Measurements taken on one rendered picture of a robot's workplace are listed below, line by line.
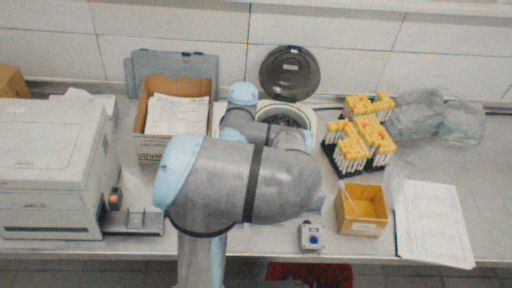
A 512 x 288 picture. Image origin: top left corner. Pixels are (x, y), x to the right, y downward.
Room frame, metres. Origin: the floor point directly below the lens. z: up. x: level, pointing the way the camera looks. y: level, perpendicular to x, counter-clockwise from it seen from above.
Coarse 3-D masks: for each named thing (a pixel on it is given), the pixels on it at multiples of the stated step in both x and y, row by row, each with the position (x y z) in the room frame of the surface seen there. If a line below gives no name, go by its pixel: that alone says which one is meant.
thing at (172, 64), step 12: (132, 60) 1.20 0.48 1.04; (144, 60) 1.20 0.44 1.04; (156, 60) 1.21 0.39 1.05; (168, 60) 1.21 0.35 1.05; (180, 60) 1.21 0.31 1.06; (192, 60) 1.21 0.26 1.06; (204, 60) 1.22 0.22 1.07; (216, 60) 1.22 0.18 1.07; (132, 72) 1.20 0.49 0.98; (144, 72) 1.20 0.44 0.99; (156, 72) 1.20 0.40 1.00; (168, 72) 1.20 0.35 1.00; (180, 72) 1.21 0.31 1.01; (192, 72) 1.21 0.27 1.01; (204, 72) 1.21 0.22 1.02; (216, 72) 1.21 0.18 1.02; (132, 84) 1.19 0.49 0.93; (216, 84) 1.21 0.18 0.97; (132, 96) 1.17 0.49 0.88; (216, 96) 1.20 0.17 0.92
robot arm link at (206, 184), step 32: (192, 160) 0.36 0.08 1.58; (224, 160) 0.36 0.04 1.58; (256, 160) 0.37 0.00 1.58; (160, 192) 0.32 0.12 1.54; (192, 192) 0.32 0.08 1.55; (224, 192) 0.33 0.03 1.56; (192, 224) 0.31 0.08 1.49; (224, 224) 0.32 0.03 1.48; (192, 256) 0.31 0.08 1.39; (224, 256) 0.34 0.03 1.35
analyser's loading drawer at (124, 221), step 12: (108, 216) 0.63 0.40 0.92; (120, 216) 0.64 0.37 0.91; (132, 216) 0.64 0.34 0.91; (144, 216) 0.64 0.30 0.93; (156, 216) 0.65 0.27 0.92; (108, 228) 0.59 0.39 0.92; (120, 228) 0.60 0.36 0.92; (132, 228) 0.60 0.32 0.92; (144, 228) 0.61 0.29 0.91; (156, 228) 0.61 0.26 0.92
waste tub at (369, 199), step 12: (348, 192) 0.82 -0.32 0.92; (360, 192) 0.82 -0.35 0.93; (372, 192) 0.83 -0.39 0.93; (336, 204) 0.79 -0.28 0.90; (348, 204) 0.80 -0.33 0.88; (360, 204) 0.81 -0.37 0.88; (372, 204) 0.81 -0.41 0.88; (384, 204) 0.76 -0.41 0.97; (336, 216) 0.75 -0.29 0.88; (348, 216) 0.76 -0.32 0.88; (360, 216) 0.76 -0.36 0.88; (372, 216) 0.77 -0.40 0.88; (384, 216) 0.73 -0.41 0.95; (348, 228) 0.69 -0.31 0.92; (360, 228) 0.69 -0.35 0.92; (372, 228) 0.70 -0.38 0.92; (384, 228) 0.70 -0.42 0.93
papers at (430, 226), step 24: (408, 192) 0.88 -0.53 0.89; (432, 192) 0.89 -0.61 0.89; (456, 192) 0.90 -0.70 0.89; (408, 216) 0.78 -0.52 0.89; (432, 216) 0.79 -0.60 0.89; (456, 216) 0.81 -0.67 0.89; (408, 240) 0.69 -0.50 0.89; (432, 240) 0.70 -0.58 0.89; (456, 240) 0.72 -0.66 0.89; (456, 264) 0.63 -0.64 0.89
